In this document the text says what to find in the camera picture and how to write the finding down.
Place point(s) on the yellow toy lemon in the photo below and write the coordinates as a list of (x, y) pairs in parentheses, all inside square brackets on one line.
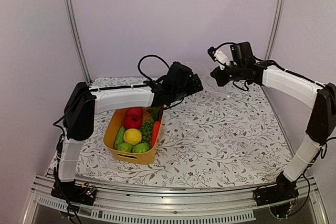
[(132, 136)]

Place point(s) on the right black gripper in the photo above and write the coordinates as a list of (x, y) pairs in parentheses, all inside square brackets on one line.
[(217, 74)]

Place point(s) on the green toy grapes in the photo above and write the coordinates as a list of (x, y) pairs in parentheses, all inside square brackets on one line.
[(146, 130)]

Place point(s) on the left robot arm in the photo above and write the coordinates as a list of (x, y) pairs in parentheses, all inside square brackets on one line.
[(77, 122)]

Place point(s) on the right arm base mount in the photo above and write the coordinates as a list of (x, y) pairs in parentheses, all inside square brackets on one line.
[(284, 194)]

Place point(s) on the red toy tomato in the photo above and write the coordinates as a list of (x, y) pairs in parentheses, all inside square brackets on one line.
[(133, 118)]

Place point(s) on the aluminium frame post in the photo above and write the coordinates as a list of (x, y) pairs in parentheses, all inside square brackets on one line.
[(76, 39), (274, 28)]

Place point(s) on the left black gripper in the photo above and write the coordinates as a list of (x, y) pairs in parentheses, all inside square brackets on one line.
[(192, 88)]

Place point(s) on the left aluminium frame post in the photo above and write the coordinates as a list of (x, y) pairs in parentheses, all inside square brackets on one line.
[(76, 39)]

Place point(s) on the front aluminium rail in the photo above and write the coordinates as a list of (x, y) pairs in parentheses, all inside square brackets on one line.
[(127, 203)]

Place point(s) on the right aluminium frame post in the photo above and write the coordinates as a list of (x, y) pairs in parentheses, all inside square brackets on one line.
[(274, 28)]

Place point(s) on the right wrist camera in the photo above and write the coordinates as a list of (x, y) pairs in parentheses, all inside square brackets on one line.
[(218, 56)]

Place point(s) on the clear zip top bag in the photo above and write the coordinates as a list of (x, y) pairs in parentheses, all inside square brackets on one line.
[(210, 77)]

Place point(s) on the green toy lime right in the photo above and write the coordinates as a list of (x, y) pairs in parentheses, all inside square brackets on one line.
[(141, 148)]

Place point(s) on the orange toy carrot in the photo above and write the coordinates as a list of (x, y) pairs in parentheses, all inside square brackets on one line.
[(155, 131)]

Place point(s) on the floral table mat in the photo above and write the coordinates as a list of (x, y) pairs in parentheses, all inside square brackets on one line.
[(220, 137)]

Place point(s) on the green toy cucumber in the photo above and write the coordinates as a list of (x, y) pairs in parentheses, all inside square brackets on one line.
[(119, 138)]

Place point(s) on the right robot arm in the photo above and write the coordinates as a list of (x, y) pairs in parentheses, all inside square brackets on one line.
[(319, 98)]

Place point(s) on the green toy lettuce leaf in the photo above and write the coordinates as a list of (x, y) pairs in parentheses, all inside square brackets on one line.
[(154, 113)]

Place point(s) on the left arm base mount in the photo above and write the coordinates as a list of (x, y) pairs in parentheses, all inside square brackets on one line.
[(84, 194)]

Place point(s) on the yellow plastic basket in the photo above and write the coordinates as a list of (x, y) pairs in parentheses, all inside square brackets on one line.
[(110, 135)]

